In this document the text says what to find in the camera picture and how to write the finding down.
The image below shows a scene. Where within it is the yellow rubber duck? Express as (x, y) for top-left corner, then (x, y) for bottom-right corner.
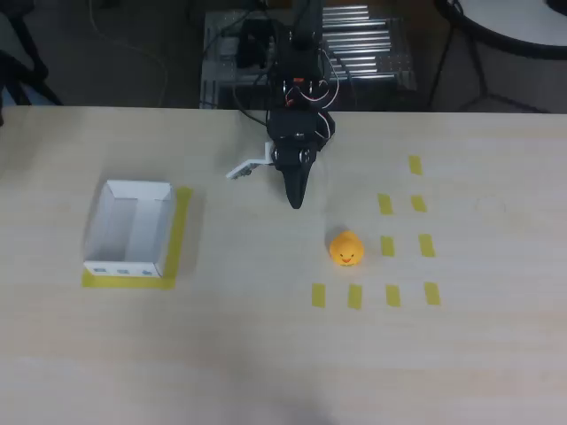
(329, 230), (366, 268)

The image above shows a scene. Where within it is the white cardboard box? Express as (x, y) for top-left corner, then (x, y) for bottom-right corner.
(82, 179), (174, 279)

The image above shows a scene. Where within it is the metal rack with aluminium rails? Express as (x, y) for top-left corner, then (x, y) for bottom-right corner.
(199, 4), (418, 110)

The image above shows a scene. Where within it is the long yellow tape strip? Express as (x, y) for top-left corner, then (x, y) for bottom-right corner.
(159, 185), (194, 291)
(81, 270), (176, 291)

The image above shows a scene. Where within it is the round white table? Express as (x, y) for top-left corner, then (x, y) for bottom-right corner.
(436, 0), (567, 58)

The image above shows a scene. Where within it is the black office chair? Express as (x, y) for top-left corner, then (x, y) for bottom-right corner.
(0, 0), (64, 107)

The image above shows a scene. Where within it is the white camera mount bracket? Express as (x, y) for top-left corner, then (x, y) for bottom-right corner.
(225, 142), (274, 181)

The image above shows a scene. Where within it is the red white servo cable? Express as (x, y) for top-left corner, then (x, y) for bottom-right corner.
(283, 46), (341, 141)

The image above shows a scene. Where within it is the thin white floor cable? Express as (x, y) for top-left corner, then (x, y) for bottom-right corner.
(87, 0), (170, 104)

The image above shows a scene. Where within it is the black table leg frame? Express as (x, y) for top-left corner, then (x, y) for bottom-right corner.
(425, 17), (553, 114)

